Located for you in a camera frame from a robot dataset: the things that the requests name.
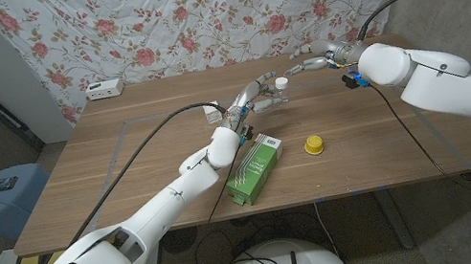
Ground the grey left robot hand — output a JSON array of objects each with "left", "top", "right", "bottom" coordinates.
[{"left": 217, "top": 69, "right": 296, "bottom": 144}]

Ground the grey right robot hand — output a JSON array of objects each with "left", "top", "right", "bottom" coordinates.
[{"left": 280, "top": 30, "right": 370, "bottom": 79}]

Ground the clear medicine bottle white cap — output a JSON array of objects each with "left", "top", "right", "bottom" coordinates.
[{"left": 267, "top": 75, "right": 294, "bottom": 108}]

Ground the small white cube box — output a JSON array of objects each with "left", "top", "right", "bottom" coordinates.
[{"left": 201, "top": 99, "right": 225, "bottom": 125}]

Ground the green medicine box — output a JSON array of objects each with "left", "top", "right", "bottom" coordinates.
[{"left": 217, "top": 129, "right": 293, "bottom": 210}]

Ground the yellow lid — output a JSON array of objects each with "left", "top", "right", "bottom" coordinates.
[{"left": 302, "top": 133, "right": 325, "bottom": 158}]

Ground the floral backdrop cloth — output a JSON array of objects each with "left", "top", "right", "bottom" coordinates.
[{"left": 0, "top": 0, "right": 429, "bottom": 138}]

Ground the white power strip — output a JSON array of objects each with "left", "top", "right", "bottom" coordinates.
[{"left": 83, "top": 76, "right": 127, "bottom": 102}]

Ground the black phone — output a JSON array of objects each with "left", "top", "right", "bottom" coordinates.
[{"left": 0, "top": 174, "right": 21, "bottom": 192}]

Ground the blue-grey round stool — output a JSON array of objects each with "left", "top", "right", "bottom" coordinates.
[{"left": 0, "top": 160, "right": 60, "bottom": 245}]

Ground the thin black left wrist cable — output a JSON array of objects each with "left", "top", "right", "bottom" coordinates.
[{"left": 193, "top": 143, "right": 256, "bottom": 226}]

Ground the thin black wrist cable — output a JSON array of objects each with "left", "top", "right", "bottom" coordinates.
[
  {"left": 367, "top": 64, "right": 471, "bottom": 232},
  {"left": 193, "top": 143, "right": 256, "bottom": 226}
]

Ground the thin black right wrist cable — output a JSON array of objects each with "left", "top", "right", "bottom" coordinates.
[{"left": 367, "top": 64, "right": 471, "bottom": 232}]

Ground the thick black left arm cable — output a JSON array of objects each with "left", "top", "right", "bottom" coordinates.
[{"left": 48, "top": 98, "right": 246, "bottom": 248}]

